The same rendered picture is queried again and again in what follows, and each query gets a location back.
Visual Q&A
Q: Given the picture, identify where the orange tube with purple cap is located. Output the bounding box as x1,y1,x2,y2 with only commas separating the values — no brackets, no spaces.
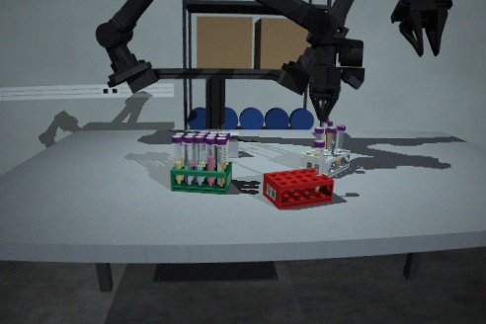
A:
327,121,333,148

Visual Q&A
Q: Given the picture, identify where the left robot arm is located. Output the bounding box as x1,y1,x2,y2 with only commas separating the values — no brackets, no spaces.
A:
288,0,354,77

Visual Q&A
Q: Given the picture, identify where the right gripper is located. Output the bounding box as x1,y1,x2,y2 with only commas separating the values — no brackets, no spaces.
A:
308,64,341,122

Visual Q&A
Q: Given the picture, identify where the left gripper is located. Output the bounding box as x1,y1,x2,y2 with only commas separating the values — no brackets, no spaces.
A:
391,0,452,57

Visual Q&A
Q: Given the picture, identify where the green tube rack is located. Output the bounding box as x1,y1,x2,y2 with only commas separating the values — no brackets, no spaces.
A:
170,162,232,195

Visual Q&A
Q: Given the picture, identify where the red tube rack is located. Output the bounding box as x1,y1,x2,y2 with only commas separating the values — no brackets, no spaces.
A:
263,168,334,209

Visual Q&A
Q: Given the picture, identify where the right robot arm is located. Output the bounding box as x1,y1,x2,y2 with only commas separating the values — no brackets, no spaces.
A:
96,0,365,90

